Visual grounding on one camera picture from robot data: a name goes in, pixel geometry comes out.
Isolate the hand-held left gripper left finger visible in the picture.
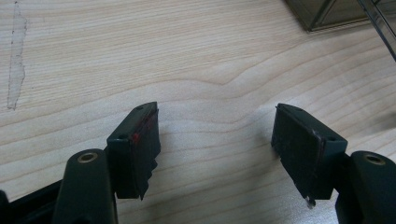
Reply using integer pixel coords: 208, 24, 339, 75
51, 101, 162, 224

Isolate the strip of clear tape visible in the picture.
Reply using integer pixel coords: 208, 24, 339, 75
7, 1, 28, 111

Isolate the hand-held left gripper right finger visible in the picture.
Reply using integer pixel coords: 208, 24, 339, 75
270, 103, 396, 224

